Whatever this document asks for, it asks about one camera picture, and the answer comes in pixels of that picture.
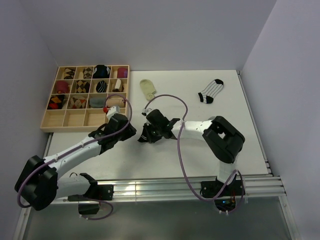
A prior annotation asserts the black sock with white stripes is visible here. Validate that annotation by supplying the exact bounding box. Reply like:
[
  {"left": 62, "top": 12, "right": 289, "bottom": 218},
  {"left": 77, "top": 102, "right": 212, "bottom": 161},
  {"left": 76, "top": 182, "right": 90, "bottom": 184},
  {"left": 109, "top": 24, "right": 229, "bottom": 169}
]
[{"left": 138, "top": 124, "right": 153, "bottom": 144}]

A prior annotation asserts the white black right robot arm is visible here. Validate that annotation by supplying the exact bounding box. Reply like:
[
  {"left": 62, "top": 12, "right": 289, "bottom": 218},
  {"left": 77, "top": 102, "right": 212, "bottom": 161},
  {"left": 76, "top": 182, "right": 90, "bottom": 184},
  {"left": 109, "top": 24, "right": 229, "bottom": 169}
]
[{"left": 141, "top": 109, "right": 245, "bottom": 200}]

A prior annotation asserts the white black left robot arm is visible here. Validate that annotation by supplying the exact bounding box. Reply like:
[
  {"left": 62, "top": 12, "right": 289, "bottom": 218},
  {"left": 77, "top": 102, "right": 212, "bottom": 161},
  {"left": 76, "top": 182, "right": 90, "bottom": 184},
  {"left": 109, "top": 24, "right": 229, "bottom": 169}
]
[{"left": 14, "top": 113, "right": 136, "bottom": 211}]

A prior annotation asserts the cream brown rolled sock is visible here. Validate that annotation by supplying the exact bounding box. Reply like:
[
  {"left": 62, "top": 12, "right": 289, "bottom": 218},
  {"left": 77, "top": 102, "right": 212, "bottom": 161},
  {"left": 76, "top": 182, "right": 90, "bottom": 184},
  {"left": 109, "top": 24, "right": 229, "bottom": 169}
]
[{"left": 112, "top": 78, "right": 124, "bottom": 93}]

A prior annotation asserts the black white striped rolled sock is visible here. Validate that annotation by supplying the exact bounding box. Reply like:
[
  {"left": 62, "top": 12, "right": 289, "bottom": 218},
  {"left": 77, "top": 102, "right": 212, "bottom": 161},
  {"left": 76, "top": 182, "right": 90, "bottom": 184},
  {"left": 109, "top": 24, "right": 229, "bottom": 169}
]
[{"left": 95, "top": 80, "right": 108, "bottom": 93}]

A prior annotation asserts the cream ankle sock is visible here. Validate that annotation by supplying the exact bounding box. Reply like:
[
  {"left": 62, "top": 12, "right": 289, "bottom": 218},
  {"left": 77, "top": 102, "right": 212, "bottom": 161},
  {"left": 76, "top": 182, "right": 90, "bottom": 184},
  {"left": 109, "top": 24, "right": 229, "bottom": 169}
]
[{"left": 139, "top": 79, "right": 157, "bottom": 102}]

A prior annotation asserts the beige orange argyle rolled sock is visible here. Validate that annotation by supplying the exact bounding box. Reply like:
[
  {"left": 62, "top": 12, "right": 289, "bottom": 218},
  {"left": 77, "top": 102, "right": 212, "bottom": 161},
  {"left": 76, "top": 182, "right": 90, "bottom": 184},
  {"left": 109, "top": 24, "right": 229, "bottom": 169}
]
[{"left": 69, "top": 96, "right": 87, "bottom": 109}]

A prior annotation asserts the wooden compartment sock box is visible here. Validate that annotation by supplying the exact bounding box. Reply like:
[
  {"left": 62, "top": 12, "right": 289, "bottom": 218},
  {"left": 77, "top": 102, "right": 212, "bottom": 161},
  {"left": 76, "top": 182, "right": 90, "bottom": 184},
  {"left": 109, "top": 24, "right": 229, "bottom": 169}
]
[{"left": 40, "top": 64, "right": 130, "bottom": 133}]

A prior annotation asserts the maroon rolled sock right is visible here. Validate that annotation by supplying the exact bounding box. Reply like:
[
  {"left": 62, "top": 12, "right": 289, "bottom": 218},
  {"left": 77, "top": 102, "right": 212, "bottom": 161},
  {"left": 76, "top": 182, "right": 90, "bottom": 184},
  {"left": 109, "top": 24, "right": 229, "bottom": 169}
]
[{"left": 117, "top": 67, "right": 128, "bottom": 79}]

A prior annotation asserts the maroon rolled sock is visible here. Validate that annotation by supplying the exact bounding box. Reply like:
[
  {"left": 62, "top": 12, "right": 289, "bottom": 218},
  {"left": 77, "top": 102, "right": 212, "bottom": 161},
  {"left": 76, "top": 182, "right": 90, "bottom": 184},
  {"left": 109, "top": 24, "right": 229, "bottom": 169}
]
[
  {"left": 117, "top": 67, "right": 128, "bottom": 79},
  {"left": 55, "top": 80, "right": 70, "bottom": 94}
]

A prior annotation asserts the brown yellow argyle rolled sock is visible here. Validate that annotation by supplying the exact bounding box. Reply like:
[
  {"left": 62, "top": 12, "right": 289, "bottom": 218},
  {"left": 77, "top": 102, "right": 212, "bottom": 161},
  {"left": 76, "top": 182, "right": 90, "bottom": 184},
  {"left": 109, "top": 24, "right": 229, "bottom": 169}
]
[{"left": 75, "top": 80, "right": 90, "bottom": 94}]

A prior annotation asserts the black blue rolled sock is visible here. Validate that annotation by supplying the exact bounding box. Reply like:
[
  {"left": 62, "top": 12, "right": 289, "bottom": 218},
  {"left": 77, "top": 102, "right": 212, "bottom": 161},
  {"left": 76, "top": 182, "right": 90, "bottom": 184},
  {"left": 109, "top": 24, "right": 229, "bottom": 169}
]
[{"left": 92, "top": 64, "right": 111, "bottom": 79}]

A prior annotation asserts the white black striped ankle sock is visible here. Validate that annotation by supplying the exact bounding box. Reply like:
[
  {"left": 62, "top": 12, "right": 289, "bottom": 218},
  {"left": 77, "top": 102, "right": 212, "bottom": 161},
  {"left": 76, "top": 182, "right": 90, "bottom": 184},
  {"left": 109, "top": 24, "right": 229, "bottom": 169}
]
[{"left": 198, "top": 79, "right": 224, "bottom": 104}]

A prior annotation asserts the beige grey argyle rolled sock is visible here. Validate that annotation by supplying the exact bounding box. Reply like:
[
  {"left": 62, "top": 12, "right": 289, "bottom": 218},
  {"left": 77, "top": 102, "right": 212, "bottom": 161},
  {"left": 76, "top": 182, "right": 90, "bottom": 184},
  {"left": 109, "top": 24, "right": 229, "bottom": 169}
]
[{"left": 82, "top": 67, "right": 93, "bottom": 79}]

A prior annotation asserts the red orange argyle rolled sock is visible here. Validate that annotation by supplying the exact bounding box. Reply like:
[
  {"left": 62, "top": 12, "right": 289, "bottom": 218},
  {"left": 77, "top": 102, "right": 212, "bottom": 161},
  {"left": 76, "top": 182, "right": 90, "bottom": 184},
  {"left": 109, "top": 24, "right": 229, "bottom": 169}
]
[{"left": 47, "top": 94, "right": 65, "bottom": 110}]

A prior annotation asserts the maroon rolled sock left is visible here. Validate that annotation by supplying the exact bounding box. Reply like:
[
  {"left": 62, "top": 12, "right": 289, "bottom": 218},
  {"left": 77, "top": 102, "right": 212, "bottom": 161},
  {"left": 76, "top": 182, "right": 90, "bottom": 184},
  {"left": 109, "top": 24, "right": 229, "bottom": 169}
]
[{"left": 55, "top": 80, "right": 70, "bottom": 94}]

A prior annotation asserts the brown argyle rolled sock corner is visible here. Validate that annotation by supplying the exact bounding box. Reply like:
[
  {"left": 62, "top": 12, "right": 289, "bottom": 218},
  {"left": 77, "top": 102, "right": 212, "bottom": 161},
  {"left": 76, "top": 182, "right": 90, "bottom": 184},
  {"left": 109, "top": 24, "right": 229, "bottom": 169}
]
[{"left": 63, "top": 67, "right": 76, "bottom": 80}]

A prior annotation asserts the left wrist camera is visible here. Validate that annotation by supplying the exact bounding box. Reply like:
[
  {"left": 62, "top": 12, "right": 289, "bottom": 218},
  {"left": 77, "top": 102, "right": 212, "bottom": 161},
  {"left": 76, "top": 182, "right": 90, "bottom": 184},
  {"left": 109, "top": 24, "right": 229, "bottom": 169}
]
[{"left": 103, "top": 105, "right": 120, "bottom": 120}]

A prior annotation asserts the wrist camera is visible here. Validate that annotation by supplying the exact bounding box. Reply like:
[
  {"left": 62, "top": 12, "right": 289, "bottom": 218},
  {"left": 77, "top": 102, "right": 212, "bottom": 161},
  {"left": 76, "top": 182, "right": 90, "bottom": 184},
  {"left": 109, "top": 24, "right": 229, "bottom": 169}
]
[
  {"left": 103, "top": 105, "right": 120, "bottom": 120},
  {"left": 141, "top": 108, "right": 152, "bottom": 117}
]

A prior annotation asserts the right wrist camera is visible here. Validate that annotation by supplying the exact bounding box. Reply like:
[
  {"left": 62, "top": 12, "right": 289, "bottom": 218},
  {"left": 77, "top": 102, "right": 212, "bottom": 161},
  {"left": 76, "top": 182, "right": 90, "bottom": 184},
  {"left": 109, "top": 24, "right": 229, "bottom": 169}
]
[{"left": 141, "top": 108, "right": 152, "bottom": 117}]

